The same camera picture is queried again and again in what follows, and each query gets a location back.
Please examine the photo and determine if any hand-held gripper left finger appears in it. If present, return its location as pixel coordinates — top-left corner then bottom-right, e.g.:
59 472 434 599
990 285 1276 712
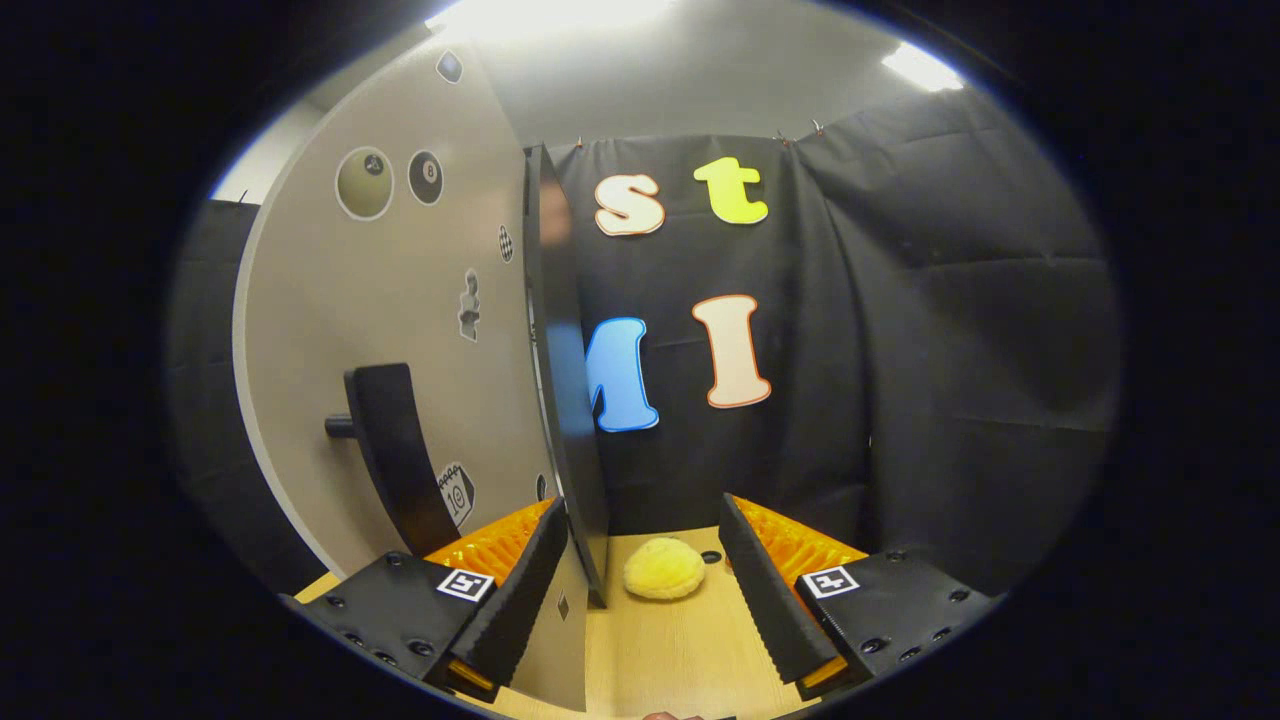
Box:
282 497 571 703

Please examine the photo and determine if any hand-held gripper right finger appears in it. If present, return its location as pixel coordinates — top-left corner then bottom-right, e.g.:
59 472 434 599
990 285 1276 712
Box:
718 493 1006 701

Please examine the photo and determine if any black door handle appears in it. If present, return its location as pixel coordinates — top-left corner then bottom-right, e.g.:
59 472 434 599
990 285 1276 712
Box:
325 363 461 558

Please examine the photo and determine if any dark grey shoe cabinet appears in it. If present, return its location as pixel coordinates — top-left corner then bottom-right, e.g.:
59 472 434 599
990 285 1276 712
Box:
523 143 613 609

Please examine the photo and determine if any yellow pineapple toy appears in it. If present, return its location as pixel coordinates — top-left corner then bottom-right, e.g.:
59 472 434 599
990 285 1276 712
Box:
623 537 706 601

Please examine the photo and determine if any narrow ceiling light panel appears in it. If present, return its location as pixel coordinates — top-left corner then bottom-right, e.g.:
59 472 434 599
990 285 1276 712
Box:
880 42 966 93

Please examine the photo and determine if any large ceiling light panel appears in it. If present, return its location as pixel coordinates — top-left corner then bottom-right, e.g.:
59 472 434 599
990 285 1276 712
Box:
425 0 681 41

